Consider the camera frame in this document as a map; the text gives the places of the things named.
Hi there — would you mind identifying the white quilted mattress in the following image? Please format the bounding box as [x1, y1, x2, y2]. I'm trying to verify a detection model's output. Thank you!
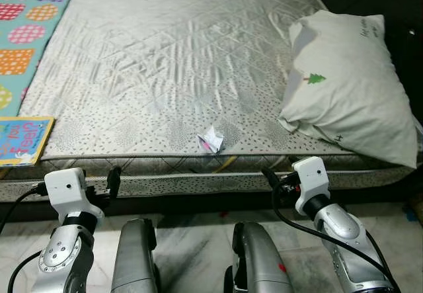
[0, 0, 423, 204]

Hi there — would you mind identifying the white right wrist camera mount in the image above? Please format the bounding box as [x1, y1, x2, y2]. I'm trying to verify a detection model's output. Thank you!
[293, 157, 330, 216]

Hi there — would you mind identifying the silver right robot leg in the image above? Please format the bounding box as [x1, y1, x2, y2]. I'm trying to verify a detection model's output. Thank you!
[225, 222, 295, 293]

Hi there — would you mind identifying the silver robot leg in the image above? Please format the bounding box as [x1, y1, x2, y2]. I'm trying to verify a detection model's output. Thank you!
[225, 222, 295, 293]
[110, 218, 159, 293]

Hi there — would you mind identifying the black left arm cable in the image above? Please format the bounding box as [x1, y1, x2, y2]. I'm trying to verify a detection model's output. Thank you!
[0, 184, 47, 293]

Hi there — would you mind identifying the dark bed base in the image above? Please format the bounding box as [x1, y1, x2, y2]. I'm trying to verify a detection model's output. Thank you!
[0, 167, 423, 222]

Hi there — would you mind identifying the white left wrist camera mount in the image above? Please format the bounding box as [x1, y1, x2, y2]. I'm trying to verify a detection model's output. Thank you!
[44, 168, 105, 224]

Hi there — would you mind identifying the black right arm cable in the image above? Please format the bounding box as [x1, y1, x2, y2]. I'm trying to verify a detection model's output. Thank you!
[271, 181, 397, 293]

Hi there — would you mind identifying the colourful children's book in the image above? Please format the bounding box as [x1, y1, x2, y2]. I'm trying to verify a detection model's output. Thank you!
[0, 116, 56, 168]

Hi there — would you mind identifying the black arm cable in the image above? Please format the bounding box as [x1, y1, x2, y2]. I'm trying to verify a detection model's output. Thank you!
[0, 184, 47, 293]
[271, 181, 397, 293]

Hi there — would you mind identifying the silver left robot leg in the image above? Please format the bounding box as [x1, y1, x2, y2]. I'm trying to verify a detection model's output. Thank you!
[110, 218, 159, 293]

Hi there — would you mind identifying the teal colourful patterned blanket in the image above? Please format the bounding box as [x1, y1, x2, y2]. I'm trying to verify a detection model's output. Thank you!
[0, 0, 83, 118]

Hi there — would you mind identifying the white pillow with green tree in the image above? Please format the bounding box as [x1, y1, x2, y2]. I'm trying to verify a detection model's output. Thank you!
[278, 10, 420, 169]

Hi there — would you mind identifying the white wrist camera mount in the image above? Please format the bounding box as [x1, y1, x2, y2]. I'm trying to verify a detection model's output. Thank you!
[44, 168, 105, 224]
[293, 157, 330, 216]

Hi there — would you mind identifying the white paper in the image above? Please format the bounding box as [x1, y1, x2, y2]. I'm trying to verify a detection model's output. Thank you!
[197, 126, 225, 155]

